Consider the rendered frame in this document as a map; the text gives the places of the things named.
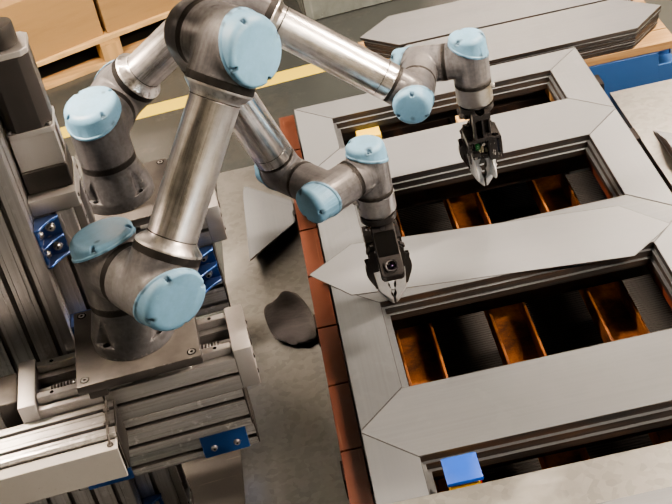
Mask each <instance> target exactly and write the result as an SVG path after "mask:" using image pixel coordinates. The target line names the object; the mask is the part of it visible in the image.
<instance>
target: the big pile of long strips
mask: <svg viewBox="0 0 672 504"><path fill-rule="evenodd" d="M660 8H661V5H656V4H648V3H641V2H634V1H633V0H460V1H455V2H451V3H446V4H442V5H437V6H433V7H428V8H424V9H419V10H415V11H410V12H405V13H401V14H396V15H392V16H388V17H387V18H385V19H384V20H383V21H381V22H380V23H379V24H377V25H376V26H375V27H373V28H372V29H371V30H369V31H368V32H367V33H365V34H364V35H363V36H361V37H360V39H361V40H363V41H364V44H365V46H367V47H366V48H367V49H369V50H371V51H373V52H375V53H377V54H379V55H381V56H383V57H384V58H389V60H390V61H391V53H392V51H393V50H394V49H397V48H404V47H407V46H421V45H432V44H441V43H447V42H448V37H449V35H450V34H451V33H452V32H454V31H456V30H461V29H462V28H477V29H479V30H481V31H482V32H483V33H484V35H485V38H486V43H487V48H488V50H489V64H490V66H492V65H496V64H501V63H506V62H510V61H515V60H519V59H524V58H528V57H533V56H537V55H542V54H546V53H551V52H555V51H560V50H564V49H569V48H573V47H575V48H576V49H577V51H578V52H579V54H580V55H581V57H582V58H583V60H585V59H589V58H594V57H598V56H603V55H607V54H612V53H616V52H621V51H625V50H630V49H633V48H634V47H635V46H636V45H637V44H638V43H639V42H640V41H641V40H642V39H643V38H644V37H645V36H646V35H647V34H648V33H650V32H651V31H652V30H653V29H654V28H655V27H656V24H657V23H658V22H657V21H658V17H659V14H658V13H659V12H660V11H661V10H659V9H660Z"/></svg>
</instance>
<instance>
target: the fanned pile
mask: <svg viewBox="0 0 672 504"><path fill-rule="evenodd" d="M244 187H245V188H244V190H243V201H244V210H245V220H246V229H247V239H248V248H249V258H250V261H251V260H253V259H254V258H255V257H256V256H258V255H259V254H260V253H261V252H262V251H263V250H265V249H266V248H267V247H268V246H269V245H270V244H271V243H273V242H274V241H275V240H276V239H277V238H278V237H280V236H281V235H282V234H283V233H284V232H285V231H287V230H288V229H289V228H290V227H291V226H292V225H294V224H295V223H296V218H295V213H294V208H293V203H292V200H290V199H286V198H283V197H279V196H276V195H273V194H269V193H266V192H263V191H259V190H256V189H252V188H249V187H246V186H244Z"/></svg>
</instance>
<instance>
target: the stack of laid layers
mask: <svg viewBox="0 0 672 504"><path fill-rule="evenodd" d="M543 89H548V90H549V92H550V93H551V95H552V97H553V99H554V100H555V101H557V100H562V99H566V98H567V97H566V96H565V94H564V92H563V91H562V89H561V87H560V86H559V84H558V82H557V81H556V79H555V77H554V76H553V74H552V72H551V71H545V72H540V73H536V74H531V75H527V76H522V77H518V78H513V79H509V80H504V81H500V82H495V87H493V88H492V90H493V100H498V99H502V98H507V97H511V96H516V95H521V94H525V93H530V92H534V91H539V90H543ZM434 98H435V100H434V104H433V106H432V109H431V112H430V114H435V113H439V112H444V111H448V110H453V109H457V108H459V106H458V104H457V101H456V94H455V92H450V93H446V94H441V95H437V96H434ZM399 121H401V120H399V119H398V118H397V116H396V115H395V114H394V111H393V107H392V105H391V106H387V107H382V108H378V109H373V110H369V111H364V112H360V113H355V114H351V115H346V116H342V117H337V118H333V123H334V127H335V131H336V134H337V138H338V142H339V146H340V149H341V148H345V145H344V141H343V137H342V134H344V133H349V132H353V131H358V130H362V129H367V128H371V127H376V126H380V125H385V124H390V123H394V122H399ZM585 154H586V155H587V157H588V159H589V160H590V162H591V164H592V166H593V167H594V169H595V171H596V172H597V174H598V176H599V178H600V179H601V181H602V183H603V184H604V186H605V188H606V190H607V191H608V193H609V195H610V196H611V198H609V199H605V200H600V201H596V202H591V203H587V204H582V205H578V206H573V207H569V208H564V209H560V210H555V211H551V212H546V213H541V214H537V215H532V216H528V217H523V218H519V219H514V220H510V221H516V220H523V219H529V218H536V217H543V216H550V215H557V214H564V213H571V212H578V211H585V210H592V209H599V208H605V207H612V206H621V207H624V208H627V209H630V210H633V211H636V212H639V213H641V214H644V215H647V216H650V217H653V218H656V219H659V220H662V221H665V222H668V223H671V222H672V205H669V204H665V203H660V202H656V201H652V200H648V199H643V198H639V197H635V196H631V195H626V194H624V192H623V190H622V189H621V187H620V185H619V184H618V182H617V180H616V179H615V177H614V175H613V174H612V172H611V170H610V169H609V167H608V165H607V164H606V162H605V160H604V159H603V157H602V155H601V154H600V152H599V150H598V149H597V147H596V145H595V144H594V142H593V140H592V139H591V137H590V134H589V135H585V136H580V137H576V138H571V139H567V140H562V141H558V142H553V143H549V144H544V145H540V146H535V147H531V148H526V149H522V150H517V151H513V152H508V153H504V157H502V155H501V154H500V155H499V158H498V159H497V167H496V169H497V174H499V173H503V172H508V171H512V170H517V169H522V168H526V167H531V166H535V165H540V164H544V163H549V162H553V161H558V160H562V159H567V158H571V157H576V156H580V155H585ZM391 179H392V184H393V188H394V193H395V196H400V195H404V194H409V193H413V192H418V191H422V190H427V189H431V188H436V187H440V186H445V185H449V184H454V183H458V182H463V181H467V180H472V179H475V177H474V176H473V174H472V173H471V172H470V170H469V168H468V166H467V165H466V164H465V162H463V163H459V164H454V165H449V166H445V167H440V168H436V169H431V170H427V171H422V172H418V173H413V174H409V175H404V176H400V177H395V178H391ZM661 234H662V232H661V233H660V234H659V235H658V236H657V237H656V238H655V239H654V240H652V241H651V242H650V243H649V244H648V245H647V246H646V247H645V248H643V249H642V250H641V251H640V252H639V253H638V254H637V255H636V256H632V257H625V258H618V259H611V260H604V261H597V262H590V263H583V264H575V265H568V266H561V267H554V268H547V269H540V270H533V271H525V272H518V273H511V274H504V275H497V276H490V277H483V278H476V279H468V280H461V281H454V282H447V283H440V284H433V285H425V286H418V287H411V288H406V289H405V291H404V293H403V295H402V297H401V298H400V300H399V301H398V302H395V303H392V302H391V301H389V300H388V299H386V298H385V297H384V296H383V295H382V294H381V293H380V292H374V293H366V294H359V295H358V296H361V297H364V298H367V299H370V300H373V301H376V302H379V303H380V304H381V308H382V312H383V316H384V319H385V323H386V327H387V331H388V335H389V339H390V343H391V346H392V350H393V354H394V358H395V362H396V366H397V370H398V373H399V377H400V381H401V385H402V388H404V387H409V385H408V381H407V377H406V373H405V370H404V366H403V362H402V358H401V355H400V351H399V347H398V343H397V340H396V336H395V332H394V328H393V325H392V321H394V320H398V319H403V318H407V317H412V316H416V315H421V314H425V313H430V312H434V311H439V310H443V309H448V308H452V307H457V306H461V305H466V304H470V303H475V302H479V301H484V300H488V299H493V298H497V297H502V296H506V295H511V294H515V293H520V292H524V291H529V290H533V289H538V288H542V287H547V286H552V285H556V284H561V283H565V282H570V281H574V280H579V279H583V278H588V277H592V276H597V275H601V274H606V273H610V272H615V271H619V270H624V269H628V268H633V267H637V266H642V265H646V264H650V265H651V267H652V268H653V270H654V272H655V274H656V275H657V277H658V279H659V280H660V282H661V284H662V286H663V287H664V289H665V291H666V292H667V294H668V296H669V298H670V299H671V301H672V271H671V270H670V268H669V266H668V265H667V263H666V261H665V260H664V258H663V256H662V255H661V253H660V251H659V250H658V248H657V246H656V245H655V243H654V242H655V241H656V240H657V238H658V237H659V236H660V235H661ZM671 424H672V401H668V402H663V403H659V404H654V405H650V406H645V407H641V408H636V409H632V410H627V411H623V412H618V413H614V414H609V415H605V416H600V417H596V418H591V419H587V420H582V421H578V422H573V423H569V424H564V425H560V426H555V427H551V428H546V429H542V430H537V431H533V432H528V433H524V434H519V435H515V436H510V437H506V438H501V439H497V440H492V441H488V442H483V443H479V444H474V445H470V446H465V447H460V448H456V449H451V450H447V451H442V452H438V453H433V454H429V455H424V456H420V458H421V462H422V466H423V470H424V474H425V477H426V481H427V485H428V489H429V493H430V495H431V494H436V493H437V490H436V486H435V482H434V478H433V477H437V476H441V475H444V472H443V468H442V465H441V459H444V458H449V457H453V456H458V455H462V454H467V453H471V452H476V455H477V458H478V461H479V465H480V467H482V466H486V465H491V464H496V463H500V462H505V461H509V460H514V459H518V458H523V457H527V456H532V455H536V454H541V453H545V452H550V451H554V450H559V449H563V448H568V447H572V446H577V445H581V444H586V443H590V442H595V441H599V440H604V439H608V438H613V437H617V436H622V435H626V434H631V433H635V432H640V431H644V430H649V429H653V428H658V427H662V426H667V425H671Z"/></svg>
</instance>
